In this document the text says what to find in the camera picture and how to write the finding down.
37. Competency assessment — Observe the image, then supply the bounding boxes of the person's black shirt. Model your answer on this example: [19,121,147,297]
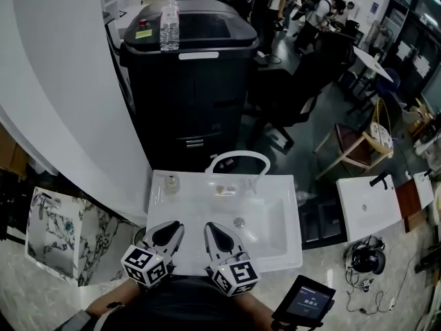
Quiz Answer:
[96,276,273,331]

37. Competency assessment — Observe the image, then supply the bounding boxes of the clear plastic water bottle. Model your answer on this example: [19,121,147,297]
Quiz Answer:
[159,0,181,52]

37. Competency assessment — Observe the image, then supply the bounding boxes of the yellow wire chair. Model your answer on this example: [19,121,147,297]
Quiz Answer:
[368,97,395,152]

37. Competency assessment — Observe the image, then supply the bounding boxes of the black mesh office chair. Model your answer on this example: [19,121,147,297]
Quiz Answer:
[246,32,356,151]

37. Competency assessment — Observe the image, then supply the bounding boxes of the black faucet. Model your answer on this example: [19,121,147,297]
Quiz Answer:
[369,170,392,188]

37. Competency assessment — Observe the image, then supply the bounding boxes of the white table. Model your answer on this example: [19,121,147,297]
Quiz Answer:
[353,46,394,83]

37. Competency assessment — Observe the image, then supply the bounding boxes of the wooden chair with maroon seat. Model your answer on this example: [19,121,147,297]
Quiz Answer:
[314,122,394,181]

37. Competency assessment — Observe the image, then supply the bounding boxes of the marble pattern sink basin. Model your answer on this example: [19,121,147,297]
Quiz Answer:
[24,186,145,288]

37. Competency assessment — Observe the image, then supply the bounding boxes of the white sink with black faucet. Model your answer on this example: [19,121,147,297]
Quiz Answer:
[336,174,403,243]

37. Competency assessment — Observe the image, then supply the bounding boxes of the white curved faucet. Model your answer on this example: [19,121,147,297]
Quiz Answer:
[205,150,271,194]

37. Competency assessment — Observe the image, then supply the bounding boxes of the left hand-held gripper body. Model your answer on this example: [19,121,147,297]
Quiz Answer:
[120,241,176,288]

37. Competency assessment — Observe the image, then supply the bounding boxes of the black tablet screen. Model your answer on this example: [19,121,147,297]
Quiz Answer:
[271,274,336,323]

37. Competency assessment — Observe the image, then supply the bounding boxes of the white table surface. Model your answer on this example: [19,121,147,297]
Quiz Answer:
[146,170,303,272]

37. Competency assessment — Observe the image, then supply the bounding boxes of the black floor cable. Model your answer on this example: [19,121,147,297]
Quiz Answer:
[344,267,387,316]

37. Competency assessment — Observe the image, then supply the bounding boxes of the person's grey sleeve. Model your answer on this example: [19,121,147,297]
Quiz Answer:
[54,310,92,331]

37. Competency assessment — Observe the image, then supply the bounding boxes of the small white basin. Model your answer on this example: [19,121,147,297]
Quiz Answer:
[413,172,435,210]

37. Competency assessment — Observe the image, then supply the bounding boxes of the person's right forearm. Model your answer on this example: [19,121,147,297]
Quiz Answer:
[234,290,277,321]

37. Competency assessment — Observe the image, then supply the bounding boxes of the large black machine cabinet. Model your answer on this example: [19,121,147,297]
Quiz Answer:
[119,0,259,172]

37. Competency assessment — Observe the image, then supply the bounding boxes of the black tablet mount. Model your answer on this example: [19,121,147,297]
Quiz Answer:
[270,317,327,331]

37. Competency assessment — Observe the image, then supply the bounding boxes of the brown cardboard box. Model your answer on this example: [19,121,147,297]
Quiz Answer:
[0,122,29,179]

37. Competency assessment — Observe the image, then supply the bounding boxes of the frosted glass bottle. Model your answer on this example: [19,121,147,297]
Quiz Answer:
[164,174,181,194]

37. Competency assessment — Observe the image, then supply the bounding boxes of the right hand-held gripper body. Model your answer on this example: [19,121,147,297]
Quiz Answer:
[205,250,260,298]

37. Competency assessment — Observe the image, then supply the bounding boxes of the person's left forearm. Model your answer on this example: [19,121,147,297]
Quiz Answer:
[84,277,142,321]

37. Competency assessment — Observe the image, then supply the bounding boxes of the brown wooden cabinet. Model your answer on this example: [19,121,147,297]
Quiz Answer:
[396,179,435,233]

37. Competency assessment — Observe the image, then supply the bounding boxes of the black headset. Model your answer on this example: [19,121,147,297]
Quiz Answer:
[350,236,386,276]

